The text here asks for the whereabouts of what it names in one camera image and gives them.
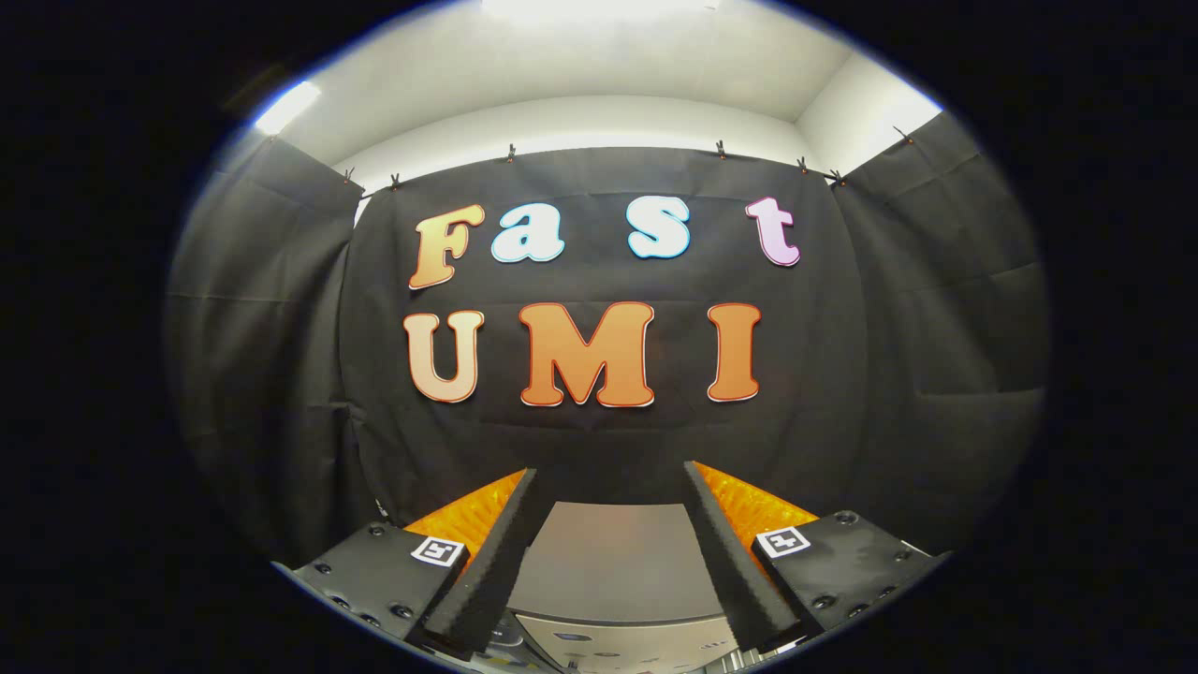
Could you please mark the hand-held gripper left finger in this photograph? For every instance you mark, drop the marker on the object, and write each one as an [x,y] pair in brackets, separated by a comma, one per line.
[487,580]

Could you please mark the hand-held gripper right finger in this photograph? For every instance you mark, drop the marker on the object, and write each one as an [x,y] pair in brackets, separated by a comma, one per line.
[735,580]

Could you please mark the black backdrop cloth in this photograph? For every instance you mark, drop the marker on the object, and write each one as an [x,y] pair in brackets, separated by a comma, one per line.
[842,393]

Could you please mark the ceiling light panel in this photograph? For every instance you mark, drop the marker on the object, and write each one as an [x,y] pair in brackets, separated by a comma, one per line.
[599,7]
[287,108]

